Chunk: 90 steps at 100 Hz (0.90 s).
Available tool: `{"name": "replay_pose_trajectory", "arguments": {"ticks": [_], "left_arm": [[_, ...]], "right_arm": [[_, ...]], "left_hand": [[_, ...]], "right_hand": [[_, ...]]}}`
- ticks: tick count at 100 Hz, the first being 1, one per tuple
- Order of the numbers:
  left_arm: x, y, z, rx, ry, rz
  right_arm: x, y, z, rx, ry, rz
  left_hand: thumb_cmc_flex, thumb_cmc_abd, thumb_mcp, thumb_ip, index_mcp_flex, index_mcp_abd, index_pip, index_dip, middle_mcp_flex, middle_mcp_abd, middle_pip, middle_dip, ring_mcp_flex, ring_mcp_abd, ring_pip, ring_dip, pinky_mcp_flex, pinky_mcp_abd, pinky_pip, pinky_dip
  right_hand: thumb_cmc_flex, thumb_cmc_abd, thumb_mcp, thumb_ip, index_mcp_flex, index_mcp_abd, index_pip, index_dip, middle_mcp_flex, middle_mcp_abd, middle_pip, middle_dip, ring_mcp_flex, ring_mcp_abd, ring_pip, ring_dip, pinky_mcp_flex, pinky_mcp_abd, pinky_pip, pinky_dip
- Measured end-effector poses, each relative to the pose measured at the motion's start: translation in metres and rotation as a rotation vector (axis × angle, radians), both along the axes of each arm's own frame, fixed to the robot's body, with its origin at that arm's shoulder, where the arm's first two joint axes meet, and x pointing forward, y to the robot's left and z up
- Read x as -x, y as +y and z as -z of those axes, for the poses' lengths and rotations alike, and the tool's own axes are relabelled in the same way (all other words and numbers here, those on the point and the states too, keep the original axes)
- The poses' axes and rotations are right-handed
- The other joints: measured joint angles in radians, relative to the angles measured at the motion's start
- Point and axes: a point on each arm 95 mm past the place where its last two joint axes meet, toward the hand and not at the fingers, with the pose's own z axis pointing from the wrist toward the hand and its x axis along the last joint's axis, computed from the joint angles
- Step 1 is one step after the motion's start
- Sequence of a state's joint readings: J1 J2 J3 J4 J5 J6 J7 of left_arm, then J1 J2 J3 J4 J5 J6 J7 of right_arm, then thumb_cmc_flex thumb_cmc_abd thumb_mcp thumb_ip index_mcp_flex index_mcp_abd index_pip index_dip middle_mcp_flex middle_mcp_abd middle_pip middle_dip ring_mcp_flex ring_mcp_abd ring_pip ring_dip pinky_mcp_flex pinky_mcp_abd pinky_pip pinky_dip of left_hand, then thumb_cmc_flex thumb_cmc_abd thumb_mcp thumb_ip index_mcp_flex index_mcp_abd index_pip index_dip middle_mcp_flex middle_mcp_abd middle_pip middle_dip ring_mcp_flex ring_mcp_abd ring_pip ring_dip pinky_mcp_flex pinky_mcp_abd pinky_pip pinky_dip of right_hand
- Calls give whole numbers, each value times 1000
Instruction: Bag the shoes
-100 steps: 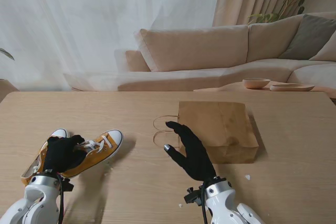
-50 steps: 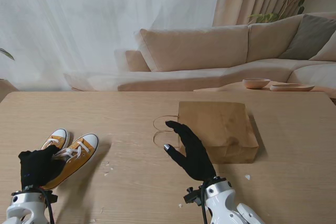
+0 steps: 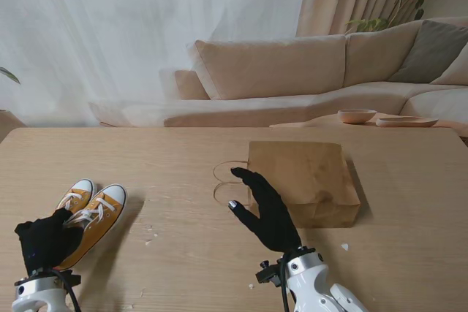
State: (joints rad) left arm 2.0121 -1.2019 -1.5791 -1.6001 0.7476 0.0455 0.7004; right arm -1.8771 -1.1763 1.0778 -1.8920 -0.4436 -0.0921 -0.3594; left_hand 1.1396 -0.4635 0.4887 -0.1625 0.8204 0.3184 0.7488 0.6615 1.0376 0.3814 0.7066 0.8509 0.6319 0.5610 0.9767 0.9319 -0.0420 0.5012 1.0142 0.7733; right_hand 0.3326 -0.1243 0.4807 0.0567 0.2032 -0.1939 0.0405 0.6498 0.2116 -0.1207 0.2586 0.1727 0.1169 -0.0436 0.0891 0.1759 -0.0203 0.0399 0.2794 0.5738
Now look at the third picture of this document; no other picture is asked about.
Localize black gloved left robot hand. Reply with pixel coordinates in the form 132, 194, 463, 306
14, 208, 87, 276

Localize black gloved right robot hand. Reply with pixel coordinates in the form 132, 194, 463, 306
229, 167, 304, 254

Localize brown paper bag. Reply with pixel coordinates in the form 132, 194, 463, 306
213, 140, 361, 229

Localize yellow canvas sneaker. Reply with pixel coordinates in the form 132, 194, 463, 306
56, 183, 128, 271
54, 178, 99, 220

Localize low wooden coffee table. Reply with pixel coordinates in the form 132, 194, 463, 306
269, 113, 468, 141

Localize light wooden planter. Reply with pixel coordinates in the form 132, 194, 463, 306
0, 109, 26, 143

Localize wooden bowl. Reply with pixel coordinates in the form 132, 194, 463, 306
337, 108, 377, 125

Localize beige sofa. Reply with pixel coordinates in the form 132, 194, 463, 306
89, 15, 468, 129

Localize shallow wooden tray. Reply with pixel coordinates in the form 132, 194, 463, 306
375, 116, 439, 129

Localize small green plant leaves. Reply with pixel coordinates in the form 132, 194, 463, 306
0, 66, 21, 85

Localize sheer white curtain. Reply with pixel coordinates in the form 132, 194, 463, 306
0, 0, 312, 129

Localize grey cushion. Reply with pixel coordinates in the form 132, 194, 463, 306
389, 19, 468, 85

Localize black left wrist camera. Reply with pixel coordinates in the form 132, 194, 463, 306
54, 270, 82, 288

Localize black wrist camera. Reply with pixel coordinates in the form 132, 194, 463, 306
54, 270, 82, 288
254, 259, 285, 287

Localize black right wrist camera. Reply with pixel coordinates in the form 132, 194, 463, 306
254, 259, 285, 287

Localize left arm red black cable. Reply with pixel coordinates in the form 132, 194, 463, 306
50, 270, 82, 312

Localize arm red black cable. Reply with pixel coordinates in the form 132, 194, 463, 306
50, 270, 82, 312
279, 253, 294, 312

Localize right arm red black cable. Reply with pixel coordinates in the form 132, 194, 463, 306
279, 253, 294, 312

